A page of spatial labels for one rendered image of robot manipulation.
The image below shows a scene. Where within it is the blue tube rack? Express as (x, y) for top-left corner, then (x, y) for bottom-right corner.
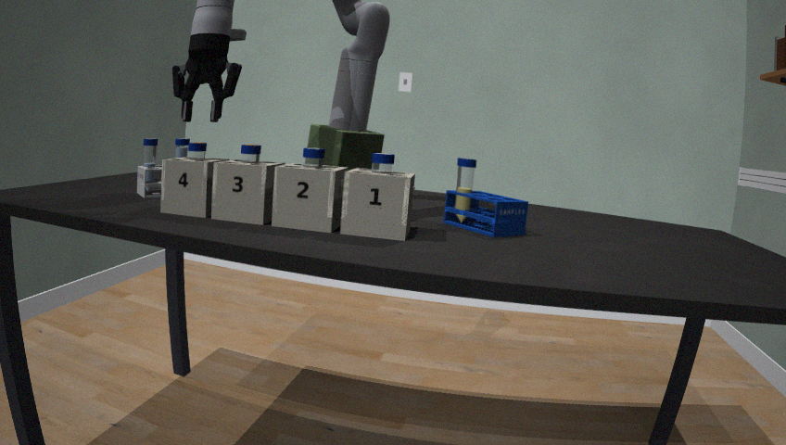
(443, 190), (528, 237)

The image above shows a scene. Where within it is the white tube rack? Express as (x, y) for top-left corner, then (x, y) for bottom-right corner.
(137, 166), (162, 198)

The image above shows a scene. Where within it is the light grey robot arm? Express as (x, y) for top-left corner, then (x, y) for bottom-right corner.
(191, 0), (390, 132)

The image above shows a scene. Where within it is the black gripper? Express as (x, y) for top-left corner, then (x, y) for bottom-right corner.
(172, 33), (242, 122)

